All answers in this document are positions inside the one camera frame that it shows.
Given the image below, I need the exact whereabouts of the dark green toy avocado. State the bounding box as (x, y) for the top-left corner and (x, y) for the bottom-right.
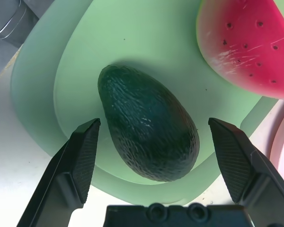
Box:
(97, 64), (201, 183)

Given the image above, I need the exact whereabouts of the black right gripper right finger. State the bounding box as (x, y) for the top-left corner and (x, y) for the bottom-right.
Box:
(208, 117), (284, 227)

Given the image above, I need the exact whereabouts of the red toy watermelon slice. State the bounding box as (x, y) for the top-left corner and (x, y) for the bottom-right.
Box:
(195, 0), (284, 100)

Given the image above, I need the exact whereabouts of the green cutting board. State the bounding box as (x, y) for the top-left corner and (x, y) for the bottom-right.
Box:
(10, 0), (284, 205)

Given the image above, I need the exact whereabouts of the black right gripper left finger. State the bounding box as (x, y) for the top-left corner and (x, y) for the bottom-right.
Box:
(16, 118), (101, 227)

